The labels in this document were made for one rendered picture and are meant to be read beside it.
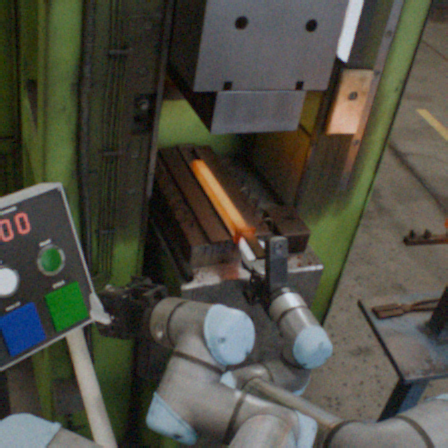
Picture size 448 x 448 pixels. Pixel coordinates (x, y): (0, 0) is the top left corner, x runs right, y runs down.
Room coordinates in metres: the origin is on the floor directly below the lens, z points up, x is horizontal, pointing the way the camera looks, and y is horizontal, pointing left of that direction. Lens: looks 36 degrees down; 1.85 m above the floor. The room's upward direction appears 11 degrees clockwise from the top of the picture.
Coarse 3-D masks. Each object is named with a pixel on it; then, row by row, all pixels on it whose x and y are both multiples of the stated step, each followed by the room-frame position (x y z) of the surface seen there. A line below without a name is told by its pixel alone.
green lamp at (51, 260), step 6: (48, 252) 0.84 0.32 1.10; (54, 252) 0.85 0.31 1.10; (42, 258) 0.83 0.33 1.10; (48, 258) 0.83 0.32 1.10; (54, 258) 0.84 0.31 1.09; (60, 258) 0.85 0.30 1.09; (42, 264) 0.82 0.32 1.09; (48, 264) 0.83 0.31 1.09; (54, 264) 0.83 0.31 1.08; (60, 264) 0.84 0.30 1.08; (48, 270) 0.82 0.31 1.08; (54, 270) 0.83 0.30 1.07
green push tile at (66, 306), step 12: (60, 288) 0.82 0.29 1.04; (72, 288) 0.83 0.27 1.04; (48, 300) 0.79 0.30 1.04; (60, 300) 0.80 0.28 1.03; (72, 300) 0.82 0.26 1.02; (60, 312) 0.79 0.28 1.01; (72, 312) 0.81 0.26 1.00; (84, 312) 0.82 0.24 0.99; (60, 324) 0.78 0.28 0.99; (72, 324) 0.79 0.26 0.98
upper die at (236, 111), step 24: (168, 72) 1.35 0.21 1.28; (192, 96) 1.20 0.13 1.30; (216, 96) 1.10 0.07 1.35; (240, 96) 1.12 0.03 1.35; (264, 96) 1.15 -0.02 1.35; (288, 96) 1.18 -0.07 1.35; (216, 120) 1.10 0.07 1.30; (240, 120) 1.13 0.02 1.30; (264, 120) 1.16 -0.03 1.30; (288, 120) 1.18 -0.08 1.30
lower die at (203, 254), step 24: (192, 144) 1.53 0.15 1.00; (168, 168) 1.40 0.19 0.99; (192, 168) 1.40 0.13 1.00; (216, 168) 1.44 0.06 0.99; (168, 192) 1.30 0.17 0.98; (192, 192) 1.30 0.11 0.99; (240, 192) 1.35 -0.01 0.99; (168, 216) 1.24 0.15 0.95; (192, 216) 1.22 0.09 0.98; (216, 216) 1.22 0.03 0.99; (240, 216) 1.23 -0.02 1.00; (192, 240) 1.12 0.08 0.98; (216, 240) 1.13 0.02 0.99; (192, 264) 1.10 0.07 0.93; (216, 264) 1.13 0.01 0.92
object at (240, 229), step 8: (200, 168) 1.40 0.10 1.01; (200, 176) 1.37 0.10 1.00; (208, 176) 1.36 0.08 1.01; (208, 184) 1.33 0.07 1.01; (216, 184) 1.33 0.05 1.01; (216, 192) 1.29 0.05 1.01; (216, 200) 1.27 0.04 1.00; (224, 200) 1.27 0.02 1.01; (224, 208) 1.23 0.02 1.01; (232, 208) 1.24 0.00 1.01; (224, 216) 1.22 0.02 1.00; (232, 216) 1.20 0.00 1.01; (232, 224) 1.18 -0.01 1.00; (240, 224) 1.18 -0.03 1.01; (240, 232) 1.14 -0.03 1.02; (248, 232) 1.15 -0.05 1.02; (248, 240) 1.12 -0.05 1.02; (256, 240) 1.12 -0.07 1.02; (256, 248) 1.09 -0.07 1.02; (256, 256) 1.07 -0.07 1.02
